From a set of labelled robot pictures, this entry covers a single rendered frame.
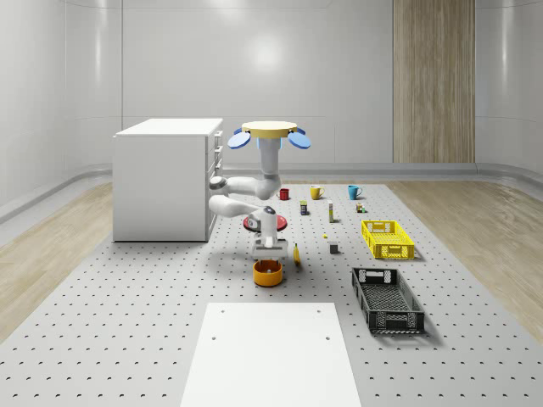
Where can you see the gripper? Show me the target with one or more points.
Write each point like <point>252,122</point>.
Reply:
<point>270,251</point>

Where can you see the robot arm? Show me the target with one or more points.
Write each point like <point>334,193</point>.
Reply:
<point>268,165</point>

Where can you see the banana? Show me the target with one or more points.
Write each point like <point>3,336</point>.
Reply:
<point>297,254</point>

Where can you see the yellow bowl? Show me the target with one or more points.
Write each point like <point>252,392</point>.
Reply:
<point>267,279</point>

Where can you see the red plate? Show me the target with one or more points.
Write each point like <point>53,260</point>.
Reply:
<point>281,222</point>

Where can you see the red mug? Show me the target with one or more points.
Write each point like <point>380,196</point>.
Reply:
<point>283,195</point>

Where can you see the grey cube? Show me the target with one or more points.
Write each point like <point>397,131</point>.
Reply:
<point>334,248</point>

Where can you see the yellow box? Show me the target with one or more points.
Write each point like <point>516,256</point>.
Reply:
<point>330,212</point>

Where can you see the yellow mug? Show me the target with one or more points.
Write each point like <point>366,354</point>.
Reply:
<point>315,193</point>

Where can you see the puzzle cube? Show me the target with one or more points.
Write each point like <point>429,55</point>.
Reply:
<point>360,207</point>

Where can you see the blue mug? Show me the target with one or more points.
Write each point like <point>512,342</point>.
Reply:
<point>354,193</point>

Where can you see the white board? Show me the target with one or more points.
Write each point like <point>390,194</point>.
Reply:
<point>271,360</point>

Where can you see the white cabinet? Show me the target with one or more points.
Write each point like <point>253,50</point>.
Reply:
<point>161,191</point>

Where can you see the yellow basket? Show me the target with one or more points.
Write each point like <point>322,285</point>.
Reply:
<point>394,250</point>

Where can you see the dark grey basket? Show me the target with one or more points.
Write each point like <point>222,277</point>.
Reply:
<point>394,324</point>

